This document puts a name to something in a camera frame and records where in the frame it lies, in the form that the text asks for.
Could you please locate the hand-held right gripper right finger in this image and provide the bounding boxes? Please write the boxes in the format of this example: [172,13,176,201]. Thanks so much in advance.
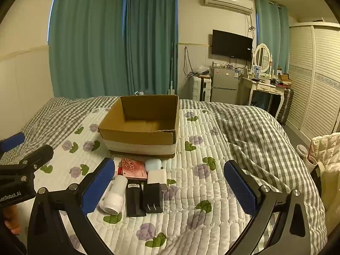
[224,160,312,255]

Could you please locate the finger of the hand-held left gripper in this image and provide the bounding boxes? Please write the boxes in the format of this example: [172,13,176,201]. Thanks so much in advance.
[0,145,54,177]
[0,132,26,153]

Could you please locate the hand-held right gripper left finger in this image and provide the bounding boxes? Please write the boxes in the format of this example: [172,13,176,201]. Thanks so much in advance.
[27,158,116,255]

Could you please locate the white cylindrical bottle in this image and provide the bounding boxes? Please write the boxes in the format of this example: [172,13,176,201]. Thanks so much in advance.
[99,175,129,215]

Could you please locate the black rectangular packet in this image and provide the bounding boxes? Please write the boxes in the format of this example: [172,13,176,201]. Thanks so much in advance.
[126,182,146,217]

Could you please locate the red patterned booklet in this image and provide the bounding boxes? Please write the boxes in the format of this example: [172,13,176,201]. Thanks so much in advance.
[121,158,148,180]

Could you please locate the black plug charger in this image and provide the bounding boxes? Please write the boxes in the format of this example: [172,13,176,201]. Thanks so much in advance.
[143,183,163,213]

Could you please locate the white charger block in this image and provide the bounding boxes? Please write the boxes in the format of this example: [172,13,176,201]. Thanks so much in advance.
[147,170,167,188]

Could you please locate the light blue earbuds case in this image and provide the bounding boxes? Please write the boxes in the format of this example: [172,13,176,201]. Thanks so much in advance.
[145,159,163,171]

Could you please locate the cardboard box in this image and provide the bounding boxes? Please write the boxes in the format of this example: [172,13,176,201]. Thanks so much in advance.
[98,95,180,156]

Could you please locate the person's left hand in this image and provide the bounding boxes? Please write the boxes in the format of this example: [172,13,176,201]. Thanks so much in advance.
[3,207,21,235]

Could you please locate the white floral quilt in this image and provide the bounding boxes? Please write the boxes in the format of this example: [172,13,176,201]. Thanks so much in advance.
[25,106,327,255]

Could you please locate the white cup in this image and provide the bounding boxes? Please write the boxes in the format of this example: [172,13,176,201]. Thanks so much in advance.
[296,144,309,160]

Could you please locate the white quilted jacket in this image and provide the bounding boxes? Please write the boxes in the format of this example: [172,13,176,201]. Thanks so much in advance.
[305,132,340,218]

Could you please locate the dark suitcase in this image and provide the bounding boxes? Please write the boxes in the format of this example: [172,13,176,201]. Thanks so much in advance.
[276,88,295,125]

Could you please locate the white dressing table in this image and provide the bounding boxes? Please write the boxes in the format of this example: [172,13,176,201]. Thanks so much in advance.
[240,75,286,120]

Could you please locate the grey small fridge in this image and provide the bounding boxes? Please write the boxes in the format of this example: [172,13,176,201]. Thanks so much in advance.
[211,66,246,104]

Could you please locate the white ribbed suitcase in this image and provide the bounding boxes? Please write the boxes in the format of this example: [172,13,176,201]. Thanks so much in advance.
[190,76,213,102]

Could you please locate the wide teal curtain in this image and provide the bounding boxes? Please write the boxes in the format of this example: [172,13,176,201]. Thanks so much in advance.
[48,0,127,101]

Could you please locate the clear plastic bag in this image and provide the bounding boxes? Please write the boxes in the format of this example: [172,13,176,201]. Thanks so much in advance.
[195,64,212,77]

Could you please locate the white slatted wardrobe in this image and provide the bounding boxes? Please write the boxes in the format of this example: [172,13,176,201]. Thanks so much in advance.
[285,21,340,147]

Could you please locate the white oval vanity mirror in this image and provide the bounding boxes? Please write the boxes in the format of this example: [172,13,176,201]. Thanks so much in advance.
[252,43,271,74]

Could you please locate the narrow teal curtain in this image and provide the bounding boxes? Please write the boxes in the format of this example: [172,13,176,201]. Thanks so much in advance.
[254,0,290,75]

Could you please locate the white air conditioner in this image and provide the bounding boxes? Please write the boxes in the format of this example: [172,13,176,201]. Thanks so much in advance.
[203,0,254,16]

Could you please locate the hanging black cables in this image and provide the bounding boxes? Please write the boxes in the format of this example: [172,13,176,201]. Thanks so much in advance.
[183,46,195,79]

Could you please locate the black wall television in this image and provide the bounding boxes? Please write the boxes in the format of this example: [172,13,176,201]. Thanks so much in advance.
[212,29,253,61]

